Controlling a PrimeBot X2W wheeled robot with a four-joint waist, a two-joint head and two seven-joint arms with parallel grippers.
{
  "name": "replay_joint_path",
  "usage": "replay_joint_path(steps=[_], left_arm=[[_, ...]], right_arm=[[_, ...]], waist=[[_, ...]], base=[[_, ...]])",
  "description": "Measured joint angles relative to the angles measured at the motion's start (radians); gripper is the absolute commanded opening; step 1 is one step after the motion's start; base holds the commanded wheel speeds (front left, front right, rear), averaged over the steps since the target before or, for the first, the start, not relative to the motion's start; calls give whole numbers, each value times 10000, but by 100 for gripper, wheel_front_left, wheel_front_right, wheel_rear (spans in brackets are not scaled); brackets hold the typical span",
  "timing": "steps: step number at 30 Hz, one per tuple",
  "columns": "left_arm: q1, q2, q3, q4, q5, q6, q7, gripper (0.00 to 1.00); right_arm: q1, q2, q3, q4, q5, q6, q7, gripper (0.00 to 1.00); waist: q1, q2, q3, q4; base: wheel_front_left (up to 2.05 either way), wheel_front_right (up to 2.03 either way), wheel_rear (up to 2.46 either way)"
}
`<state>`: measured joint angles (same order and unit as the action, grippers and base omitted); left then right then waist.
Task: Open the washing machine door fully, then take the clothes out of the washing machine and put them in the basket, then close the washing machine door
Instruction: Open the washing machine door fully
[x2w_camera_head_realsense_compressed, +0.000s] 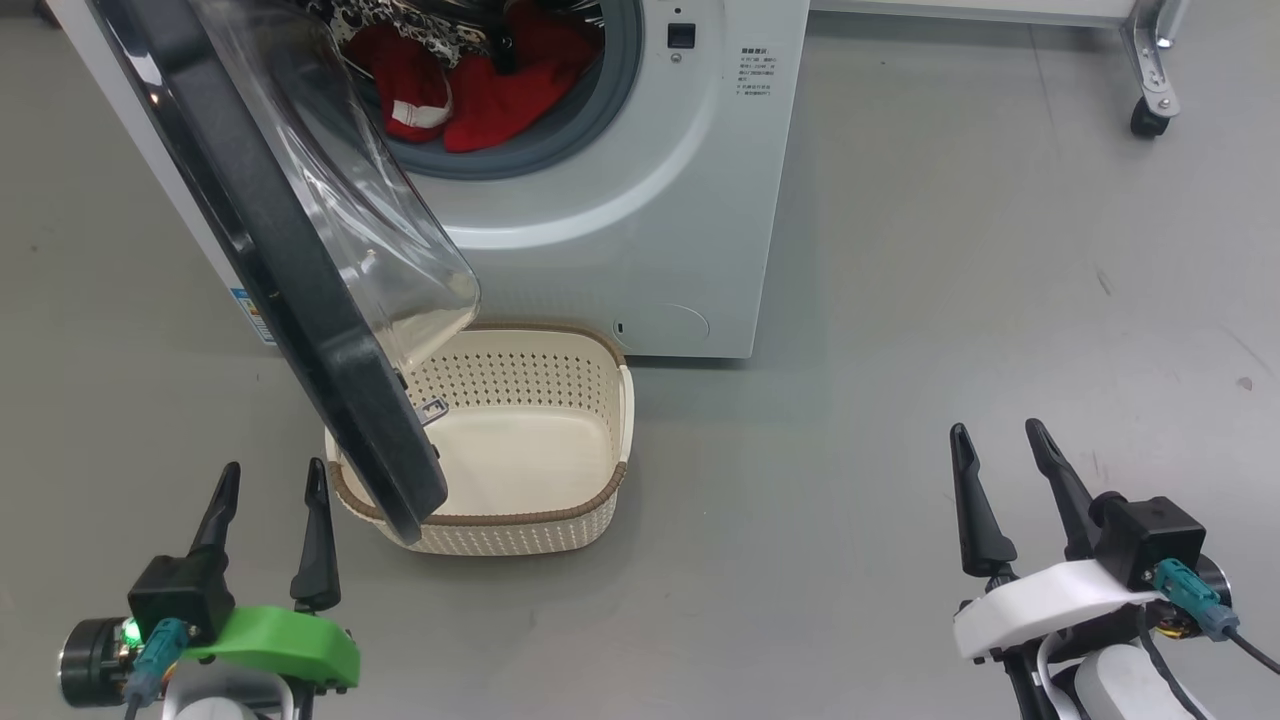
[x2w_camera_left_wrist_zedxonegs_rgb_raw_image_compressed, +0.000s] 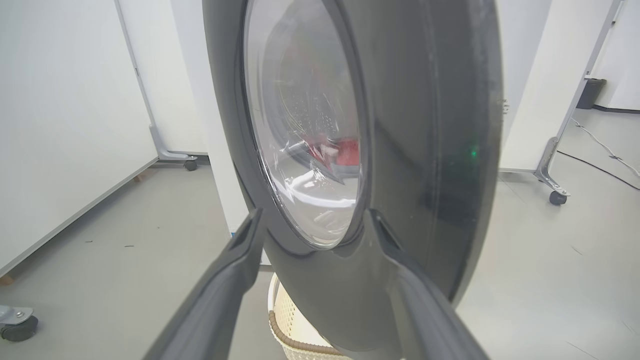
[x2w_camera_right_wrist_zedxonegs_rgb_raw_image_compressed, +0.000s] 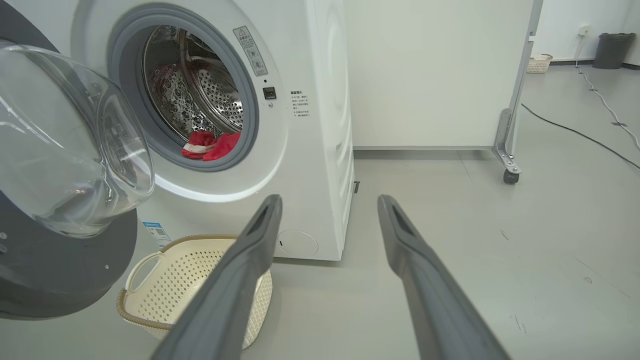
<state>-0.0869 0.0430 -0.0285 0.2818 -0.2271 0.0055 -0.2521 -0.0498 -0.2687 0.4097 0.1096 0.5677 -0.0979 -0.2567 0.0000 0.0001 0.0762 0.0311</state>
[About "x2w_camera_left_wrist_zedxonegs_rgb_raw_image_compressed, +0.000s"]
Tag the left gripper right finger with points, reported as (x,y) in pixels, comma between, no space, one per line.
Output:
(425,315)

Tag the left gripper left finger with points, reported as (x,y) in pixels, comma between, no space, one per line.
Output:
(220,295)

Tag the dark round washer door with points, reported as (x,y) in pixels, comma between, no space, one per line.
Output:
(410,150)

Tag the red and white garment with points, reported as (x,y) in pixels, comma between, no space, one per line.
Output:
(340,152)

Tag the cream perforated laundry basket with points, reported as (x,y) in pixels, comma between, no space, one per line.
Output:
(290,320)

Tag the white front-load washing machine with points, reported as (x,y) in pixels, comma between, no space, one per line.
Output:
(210,125)

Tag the grey swivel caster wheel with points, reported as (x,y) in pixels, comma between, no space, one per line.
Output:
(17,325)

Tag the white partition with caster stand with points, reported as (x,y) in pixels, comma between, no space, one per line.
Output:
(165,75)
(550,100)

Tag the large white board panel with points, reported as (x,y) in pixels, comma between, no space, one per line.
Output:
(65,125)

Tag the dark grey trash bin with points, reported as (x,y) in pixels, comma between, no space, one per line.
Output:
(590,94)

